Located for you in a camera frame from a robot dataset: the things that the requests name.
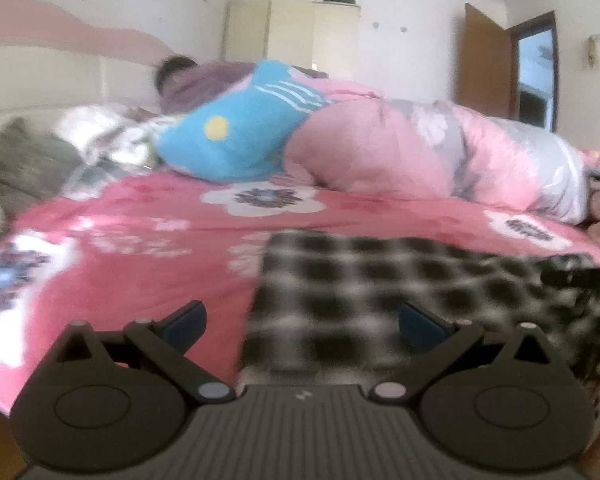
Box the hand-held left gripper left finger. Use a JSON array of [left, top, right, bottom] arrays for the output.
[[50, 300, 233, 403]]

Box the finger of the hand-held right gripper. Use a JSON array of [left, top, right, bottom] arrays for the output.
[[540, 266, 600, 292]]

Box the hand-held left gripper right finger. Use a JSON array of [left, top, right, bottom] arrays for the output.
[[370, 304, 555, 403]]

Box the black white plaid shirt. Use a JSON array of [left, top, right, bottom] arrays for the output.
[[237, 230, 600, 388]]

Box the pink floral bedsheet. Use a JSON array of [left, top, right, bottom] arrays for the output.
[[0, 170, 600, 413]]

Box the pink grey floral duvet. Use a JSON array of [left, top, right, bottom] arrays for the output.
[[281, 77, 592, 225]]

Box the blue cushion with yellow dot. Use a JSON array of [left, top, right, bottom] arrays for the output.
[[152, 60, 335, 184]]

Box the white fluffy blanket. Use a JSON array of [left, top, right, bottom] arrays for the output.
[[52, 102, 181, 167]]

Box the green leaf pillow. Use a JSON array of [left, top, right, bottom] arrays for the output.
[[0, 117, 83, 223]]

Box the brown wooden door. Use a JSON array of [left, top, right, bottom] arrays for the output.
[[457, 4, 512, 119]]

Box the cream wardrobe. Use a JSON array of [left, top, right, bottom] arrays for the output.
[[222, 0, 362, 70]]

